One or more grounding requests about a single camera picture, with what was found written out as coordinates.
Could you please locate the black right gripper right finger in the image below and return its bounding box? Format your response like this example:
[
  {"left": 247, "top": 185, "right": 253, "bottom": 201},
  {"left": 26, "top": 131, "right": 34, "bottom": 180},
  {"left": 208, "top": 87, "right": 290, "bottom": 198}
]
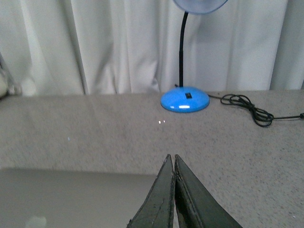
[{"left": 174, "top": 154, "right": 241, "bottom": 228}]

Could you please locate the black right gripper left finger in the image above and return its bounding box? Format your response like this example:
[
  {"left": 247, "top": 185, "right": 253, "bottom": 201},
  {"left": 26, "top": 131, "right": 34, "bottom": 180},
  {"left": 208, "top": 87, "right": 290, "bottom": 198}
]
[{"left": 127, "top": 154, "right": 175, "bottom": 228}]

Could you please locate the silver laptop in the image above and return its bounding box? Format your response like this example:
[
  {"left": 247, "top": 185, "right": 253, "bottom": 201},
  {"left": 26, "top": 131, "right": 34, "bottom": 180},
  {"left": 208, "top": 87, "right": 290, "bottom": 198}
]
[{"left": 0, "top": 169, "right": 156, "bottom": 228}]

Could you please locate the blue desk lamp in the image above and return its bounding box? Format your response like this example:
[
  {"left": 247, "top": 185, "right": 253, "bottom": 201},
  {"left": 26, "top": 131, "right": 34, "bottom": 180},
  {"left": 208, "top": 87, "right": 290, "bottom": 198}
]
[{"left": 160, "top": 0, "right": 227, "bottom": 113}]

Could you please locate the white curtain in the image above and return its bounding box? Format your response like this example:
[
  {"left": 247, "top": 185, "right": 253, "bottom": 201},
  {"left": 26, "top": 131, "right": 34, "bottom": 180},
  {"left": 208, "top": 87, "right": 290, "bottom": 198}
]
[{"left": 0, "top": 0, "right": 304, "bottom": 96}]

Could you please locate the black lamp power cable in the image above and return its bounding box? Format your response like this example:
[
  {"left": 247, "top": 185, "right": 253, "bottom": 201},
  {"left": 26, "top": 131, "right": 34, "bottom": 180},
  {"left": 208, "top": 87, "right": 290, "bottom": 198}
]
[{"left": 207, "top": 93, "right": 304, "bottom": 128}]

